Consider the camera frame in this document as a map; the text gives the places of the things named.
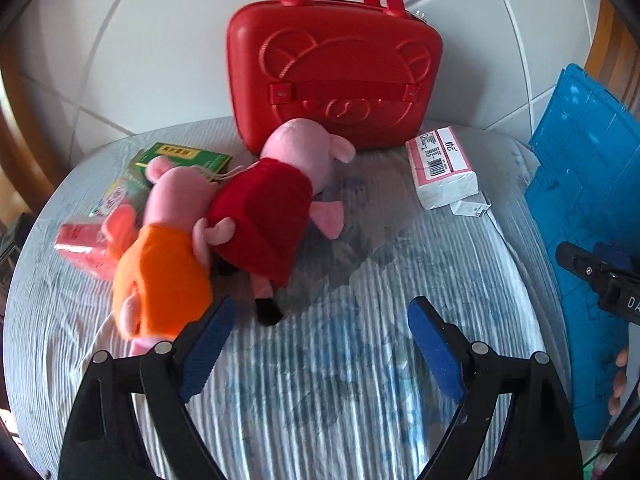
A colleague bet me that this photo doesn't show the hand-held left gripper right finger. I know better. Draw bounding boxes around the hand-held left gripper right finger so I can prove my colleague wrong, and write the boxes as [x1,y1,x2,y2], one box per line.
[407,296,583,480]

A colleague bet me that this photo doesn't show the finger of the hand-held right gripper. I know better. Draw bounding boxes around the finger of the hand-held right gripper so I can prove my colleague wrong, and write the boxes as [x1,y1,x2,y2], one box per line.
[595,242,640,273]
[556,241,608,286]

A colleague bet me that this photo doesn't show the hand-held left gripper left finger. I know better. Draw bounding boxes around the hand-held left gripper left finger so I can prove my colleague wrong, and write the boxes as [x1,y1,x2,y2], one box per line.
[57,295,237,480]

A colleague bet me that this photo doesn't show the pig plush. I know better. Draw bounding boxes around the pig plush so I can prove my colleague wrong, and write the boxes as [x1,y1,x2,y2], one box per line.
[100,156,216,358]
[192,118,357,326]

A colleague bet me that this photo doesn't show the blue plastic storage crate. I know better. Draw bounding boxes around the blue plastic storage crate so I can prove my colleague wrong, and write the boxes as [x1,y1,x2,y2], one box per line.
[528,63,640,438]

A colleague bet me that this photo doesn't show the person's right hand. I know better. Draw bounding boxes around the person's right hand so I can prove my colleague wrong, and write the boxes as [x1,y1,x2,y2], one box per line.
[607,347,630,417]

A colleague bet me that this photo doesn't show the small white box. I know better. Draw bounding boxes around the small white box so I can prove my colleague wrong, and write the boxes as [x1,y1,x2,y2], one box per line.
[449,192,492,217]

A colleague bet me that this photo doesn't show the pig plush in red dress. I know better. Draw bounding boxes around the pig plush in red dress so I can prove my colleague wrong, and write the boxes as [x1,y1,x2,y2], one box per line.
[192,118,357,326]

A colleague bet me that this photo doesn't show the white pink labelled tissue pack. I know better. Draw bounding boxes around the white pink labelled tissue pack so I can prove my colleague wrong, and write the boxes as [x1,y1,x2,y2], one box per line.
[405,127,480,211]

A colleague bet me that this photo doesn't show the green pink packet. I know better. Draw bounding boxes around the green pink packet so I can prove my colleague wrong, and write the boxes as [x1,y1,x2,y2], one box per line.
[90,175,151,221]

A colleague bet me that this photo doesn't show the green yellow medicine box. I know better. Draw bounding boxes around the green yellow medicine box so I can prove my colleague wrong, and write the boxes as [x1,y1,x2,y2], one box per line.
[127,141,233,181]

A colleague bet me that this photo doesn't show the wide wooden pillar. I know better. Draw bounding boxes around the wide wooden pillar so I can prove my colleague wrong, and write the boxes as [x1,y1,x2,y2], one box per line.
[582,0,640,111]

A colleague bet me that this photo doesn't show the red hard-shell suitcase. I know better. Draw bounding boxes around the red hard-shell suitcase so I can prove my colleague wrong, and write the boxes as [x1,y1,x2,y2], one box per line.
[226,0,446,157]

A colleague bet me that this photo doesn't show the curved wooden wall trim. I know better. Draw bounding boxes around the curved wooden wall trim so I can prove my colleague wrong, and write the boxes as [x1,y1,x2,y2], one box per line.
[0,75,56,226]

